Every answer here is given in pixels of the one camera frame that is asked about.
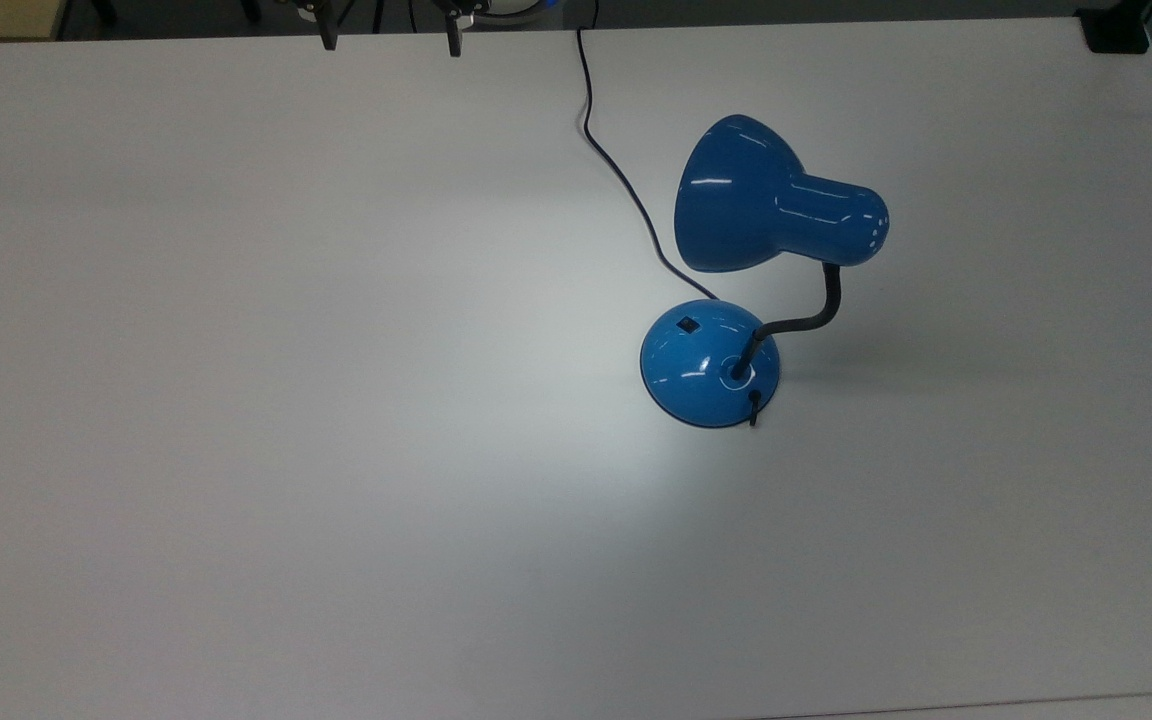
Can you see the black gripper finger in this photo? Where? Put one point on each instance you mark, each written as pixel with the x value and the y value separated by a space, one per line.
pixel 454 38
pixel 329 30

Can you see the blue gooseneck desk lamp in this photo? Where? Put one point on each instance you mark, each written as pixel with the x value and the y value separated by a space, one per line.
pixel 736 200

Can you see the black stand leg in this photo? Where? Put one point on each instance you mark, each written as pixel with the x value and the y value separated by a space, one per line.
pixel 104 10
pixel 249 9

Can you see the black table clamp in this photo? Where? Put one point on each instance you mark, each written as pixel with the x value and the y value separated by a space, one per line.
pixel 1116 32

